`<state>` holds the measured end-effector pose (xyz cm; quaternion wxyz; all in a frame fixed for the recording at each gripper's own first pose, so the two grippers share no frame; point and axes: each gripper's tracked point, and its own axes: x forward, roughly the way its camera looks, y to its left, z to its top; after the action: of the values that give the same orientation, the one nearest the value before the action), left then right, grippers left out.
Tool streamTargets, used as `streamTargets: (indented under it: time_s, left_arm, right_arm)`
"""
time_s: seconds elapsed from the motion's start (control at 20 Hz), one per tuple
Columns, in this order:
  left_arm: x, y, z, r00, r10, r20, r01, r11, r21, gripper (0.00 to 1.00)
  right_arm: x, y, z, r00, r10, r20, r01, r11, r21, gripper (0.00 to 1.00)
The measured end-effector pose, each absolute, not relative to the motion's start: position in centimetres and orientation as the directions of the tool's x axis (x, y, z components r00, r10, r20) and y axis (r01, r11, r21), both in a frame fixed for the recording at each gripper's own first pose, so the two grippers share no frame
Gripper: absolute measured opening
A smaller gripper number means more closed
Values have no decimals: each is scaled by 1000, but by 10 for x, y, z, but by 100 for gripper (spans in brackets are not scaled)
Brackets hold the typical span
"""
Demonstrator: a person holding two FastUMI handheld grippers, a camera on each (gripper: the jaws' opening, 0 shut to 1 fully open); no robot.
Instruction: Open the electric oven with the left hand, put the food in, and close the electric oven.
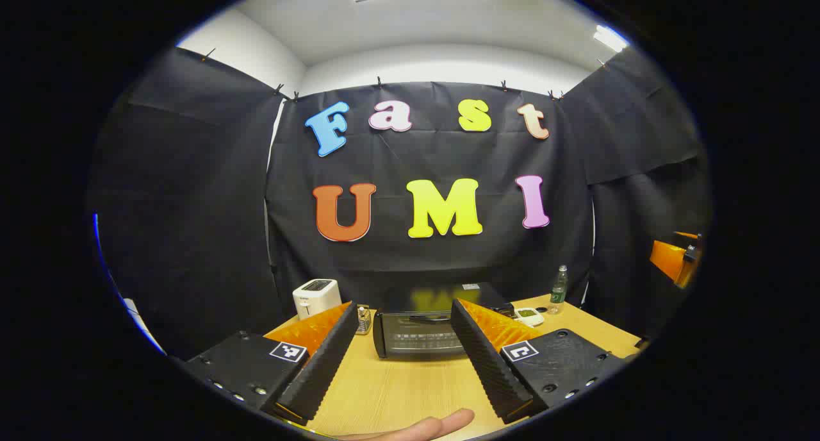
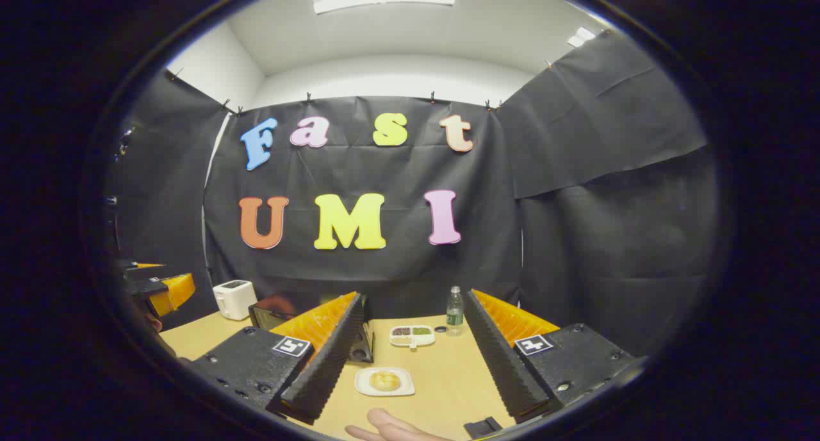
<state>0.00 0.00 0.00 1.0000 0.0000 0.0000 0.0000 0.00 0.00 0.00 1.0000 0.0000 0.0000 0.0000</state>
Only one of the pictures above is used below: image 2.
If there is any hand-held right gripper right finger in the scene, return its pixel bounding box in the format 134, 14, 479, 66
463, 289, 641, 424

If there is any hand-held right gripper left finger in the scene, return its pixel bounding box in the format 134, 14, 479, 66
191, 291, 367, 426

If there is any black electric oven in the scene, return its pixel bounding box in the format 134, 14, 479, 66
249, 292, 376, 365

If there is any white square plate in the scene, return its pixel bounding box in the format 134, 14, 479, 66
354, 367, 416, 397

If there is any white toaster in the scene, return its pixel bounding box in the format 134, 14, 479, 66
213, 279, 258, 321

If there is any clear plastic water bottle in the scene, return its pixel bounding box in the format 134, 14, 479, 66
447, 285, 464, 337

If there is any white divided condiment dish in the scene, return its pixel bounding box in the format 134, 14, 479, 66
389, 325, 436, 350

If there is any black backdrop cloth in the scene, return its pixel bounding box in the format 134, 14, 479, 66
106, 29, 721, 360

